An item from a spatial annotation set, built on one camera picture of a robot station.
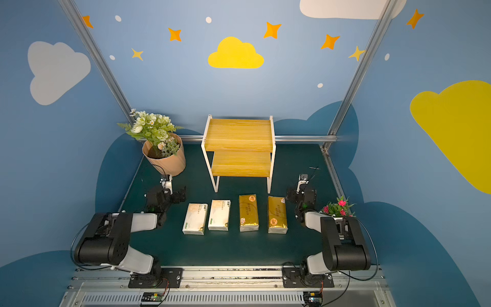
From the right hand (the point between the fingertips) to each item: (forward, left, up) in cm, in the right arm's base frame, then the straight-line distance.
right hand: (303, 186), depth 95 cm
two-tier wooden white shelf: (-2, +31, +28) cm, 42 cm away
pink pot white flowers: (+10, +72, +12) cm, 73 cm away
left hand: (-4, +64, +1) cm, 65 cm away
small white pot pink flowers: (-15, -12, +7) cm, 21 cm away
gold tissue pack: (-18, +26, +1) cm, 32 cm away
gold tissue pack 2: (-17, +14, +1) cm, 22 cm away
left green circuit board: (-49, +62, -7) cm, 79 cm away
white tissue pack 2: (-17, +40, -2) cm, 43 cm away
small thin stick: (+18, -11, -7) cm, 22 cm away
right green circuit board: (-46, 0, -9) cm, 47 cm away
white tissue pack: (-20, +51, -2) cm, 54 cm away
